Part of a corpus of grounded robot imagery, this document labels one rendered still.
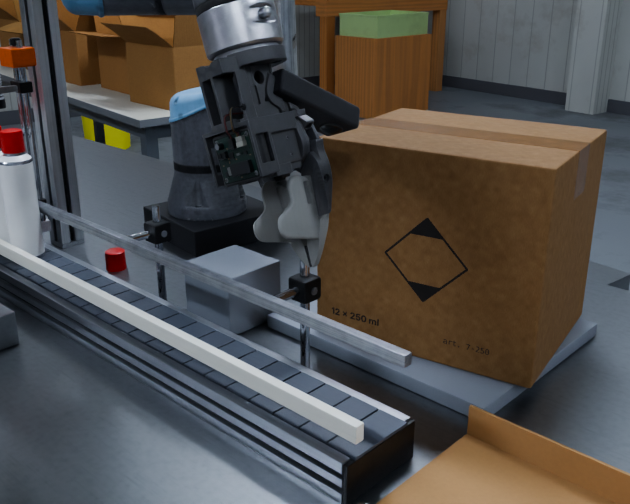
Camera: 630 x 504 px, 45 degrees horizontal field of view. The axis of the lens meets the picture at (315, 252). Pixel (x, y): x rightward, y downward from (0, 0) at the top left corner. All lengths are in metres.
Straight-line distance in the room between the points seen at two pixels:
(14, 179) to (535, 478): 0.86
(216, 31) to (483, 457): 0.51
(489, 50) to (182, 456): 7.89
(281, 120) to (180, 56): 2.33
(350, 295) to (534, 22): 7.29
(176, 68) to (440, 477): 2.40
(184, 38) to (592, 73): 5.14
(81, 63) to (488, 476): 3.23
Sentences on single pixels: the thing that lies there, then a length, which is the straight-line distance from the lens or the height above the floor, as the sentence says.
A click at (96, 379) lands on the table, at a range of 1.01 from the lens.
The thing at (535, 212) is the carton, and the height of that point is 1.07.
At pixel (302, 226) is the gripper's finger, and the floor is 1.09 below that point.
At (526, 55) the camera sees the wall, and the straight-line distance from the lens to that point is 8.26.
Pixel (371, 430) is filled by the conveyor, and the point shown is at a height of 0.88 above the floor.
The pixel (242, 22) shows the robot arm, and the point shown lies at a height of 1.27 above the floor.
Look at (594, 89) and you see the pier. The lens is 7.56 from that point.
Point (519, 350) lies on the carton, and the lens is 0.93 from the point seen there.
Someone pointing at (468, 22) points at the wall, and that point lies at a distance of 8.72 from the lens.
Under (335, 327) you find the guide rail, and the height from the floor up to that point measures 0.96.
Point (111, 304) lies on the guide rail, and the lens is 1.02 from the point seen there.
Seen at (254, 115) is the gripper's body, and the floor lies 1.19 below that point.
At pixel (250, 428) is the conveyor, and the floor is 0.86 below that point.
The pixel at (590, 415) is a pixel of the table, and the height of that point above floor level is 0.83.
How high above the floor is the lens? 1.32
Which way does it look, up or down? 21 degrees down
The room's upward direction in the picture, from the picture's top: straight up
